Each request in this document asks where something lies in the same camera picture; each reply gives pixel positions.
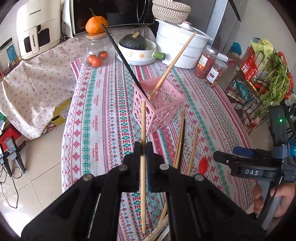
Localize leafy green vegetables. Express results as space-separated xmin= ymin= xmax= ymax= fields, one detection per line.
xmin=254 ymin=51 xmax=294 ymax=117

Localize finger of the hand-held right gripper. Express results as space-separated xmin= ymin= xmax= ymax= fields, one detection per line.
xmin=213 ymin=150 xmax=282 ymax=166
xmin=232 ymin=146 xmax=273 ymax=157

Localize pink perforated plastic basket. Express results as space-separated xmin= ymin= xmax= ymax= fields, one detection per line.
xmin=132 ymin=77 xmax=186 ymax=135

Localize yellow cardboard box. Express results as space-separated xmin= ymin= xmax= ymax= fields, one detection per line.
xmin=49 ymin=98 xmax=73 ymax=127

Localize black microwave oven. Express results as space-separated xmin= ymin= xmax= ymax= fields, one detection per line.
xmin=69 ymin=0 xmax=156 ymax=36

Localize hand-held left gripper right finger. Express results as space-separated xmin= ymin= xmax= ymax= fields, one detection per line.
xmin=146 ymin=141 xmax=267 ymax=241

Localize grey refrigerator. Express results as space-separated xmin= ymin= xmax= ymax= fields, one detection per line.
xmin=185 ymin=0 xmax=244 ymax=57

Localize woven lidded basket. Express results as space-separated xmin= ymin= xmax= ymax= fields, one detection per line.
xmin=151 ymin=0 xmax=191 ymax=24

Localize patterned striped tablecloth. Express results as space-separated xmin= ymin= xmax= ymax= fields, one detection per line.
xmin=61 ymin=56 xmax=258 ymax=241

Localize cream air fryer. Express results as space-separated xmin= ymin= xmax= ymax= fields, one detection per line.
xmin=16 ymin=0 xmax=63 ymax=61

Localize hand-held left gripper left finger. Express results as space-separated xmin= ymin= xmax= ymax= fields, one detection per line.
xmin=21 ymin=141 xmax=141 ymax=241

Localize red box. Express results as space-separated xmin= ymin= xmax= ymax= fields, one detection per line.
xmin=0 ymin=126 xmax=15 ymax=150

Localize glass jar with wooden lid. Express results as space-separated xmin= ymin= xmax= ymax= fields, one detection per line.
xmin=80 ymin=32 xmax=116 ymax=68

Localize red plastic spoon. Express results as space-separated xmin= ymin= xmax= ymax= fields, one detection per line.
xmin=198 ymin=157 xmax=209 ymax=175

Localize napa cabbage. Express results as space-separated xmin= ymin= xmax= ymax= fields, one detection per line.
xmin=250 ymin=38 xmax=276 ymax=70

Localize white electric cooking pot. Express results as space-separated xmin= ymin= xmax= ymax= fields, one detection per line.
xmin=155 ymin=19 xmax=230 ymax=69

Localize white bowl with green handle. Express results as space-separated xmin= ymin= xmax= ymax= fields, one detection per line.
xmin=115 ymin=39 xmax=166 ymax=66

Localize large orange with leaf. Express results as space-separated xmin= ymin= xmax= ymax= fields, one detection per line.
xmin=85 ymin=9 xmax=109 ymax=35

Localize red snack packets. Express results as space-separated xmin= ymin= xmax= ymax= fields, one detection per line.
xmin=239 ymin=47 xmax=258 ymax=81

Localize black floor cables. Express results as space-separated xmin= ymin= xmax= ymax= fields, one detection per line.
xmin=0 ymin=160 xmax=26 ymax=209

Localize clear jar with teal label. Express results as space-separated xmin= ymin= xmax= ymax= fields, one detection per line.
xmin=0 ymin=37 xmax=20 ymax=69

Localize black wire rack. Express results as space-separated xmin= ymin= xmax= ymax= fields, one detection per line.
xmin=224 ymin=46 xmax=296 ymax=136

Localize white red-flowered cloth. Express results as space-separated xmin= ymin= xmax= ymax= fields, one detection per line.
xmin=0 ymin=25 xmax=154 ymax=141

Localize dark green pumpkin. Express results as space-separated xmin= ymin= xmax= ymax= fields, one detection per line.
xmin=119 ymin=32 xmax=148 ymax=50

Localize wooden chopstick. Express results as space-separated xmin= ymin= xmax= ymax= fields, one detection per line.
xmin=186 ymin=126 xmax=199 ymax=176
xmin=148 ymin=32 xmax=197 ymax=101
xmin=144 ymin=112 xmax=185 ymax=241
xmin=140 ymin=101 xmax=147 ymax=234
xmin=158 ymin=110 xmax=185 ymax=225

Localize jar of red dried fruit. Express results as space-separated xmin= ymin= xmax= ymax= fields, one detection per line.
xmin=194 ymin=45 xmax=219 ymax=79

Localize person's right hand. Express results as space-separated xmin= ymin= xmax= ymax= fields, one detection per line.
xmin=253 ymin=181 xmax=296 ymax=218

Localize jar of dried fruit slices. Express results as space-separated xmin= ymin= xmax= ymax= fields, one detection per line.
xmin=204 ymin=59 xmax=228 ymax=88

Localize blue plastic bag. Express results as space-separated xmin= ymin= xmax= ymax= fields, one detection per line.
xmin=230 ymin=42 xmax=242 ymax=55

